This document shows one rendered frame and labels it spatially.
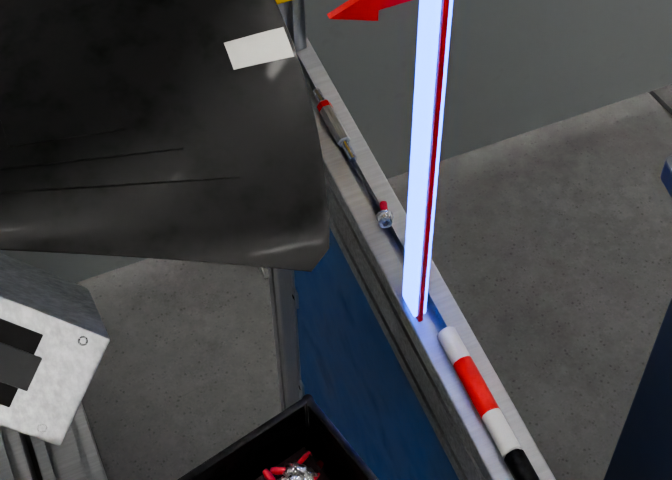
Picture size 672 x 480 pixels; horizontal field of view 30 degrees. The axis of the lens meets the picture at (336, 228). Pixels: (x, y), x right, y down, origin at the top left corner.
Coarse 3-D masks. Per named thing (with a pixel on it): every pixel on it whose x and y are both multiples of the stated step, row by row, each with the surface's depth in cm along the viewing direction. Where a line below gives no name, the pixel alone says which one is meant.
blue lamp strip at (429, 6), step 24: (432, 0) 67; (432, 24) 68; (432, 48) 69; (432, 72) 71; (432, 96) 72; (408, 192) 83; (408, 216) 84; (408, 240) 86; (408, 264) 88; (408, 288) 90
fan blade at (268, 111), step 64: (0, 0) 64; (64, 0) 64; (128, 0) 64; (192, 0) 64; (256, 0) 64; (0, 64) 62; (64, 64) 62; (128, 64) 62; (192, 64) 62; (0, 128) 60; (64, 128) 60; (128, 128) 61; (192, 128) 61; (256, 128) 62; (0, 192) 58; (64, 192) 59; (128, 192) 60; (192, 192) 60; (256, 192) 61; (320, 192) 62; (128, 256) 59; (192, 256) 59; (256, 256) 60; (320, 256) 61
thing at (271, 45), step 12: (252, 36) 63; (264, 36) 64; (276, 36) 64; (228, 48) 63; (240, 48) 63; (252, 48) 63; (264, 48) 63; (276, 48) 63; (288, 48) 64; (240, 60) 63; (252, 60) 63; (264, 60) 63
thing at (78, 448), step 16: (80, 416) 175; (0, 432) 174; (16, 432) 174; (80, 432) 174; (0, 448) 172; (16, 448) 172; (48, 448) 174; (64, 448) 172; (80, 448) 174; (96, 448) 173; (0, 464) 171; (16, 464) 171; (32, 464) 178; (48, 464) 171; (64, 464) 171; (80, 464) 171; (96, 464) 171
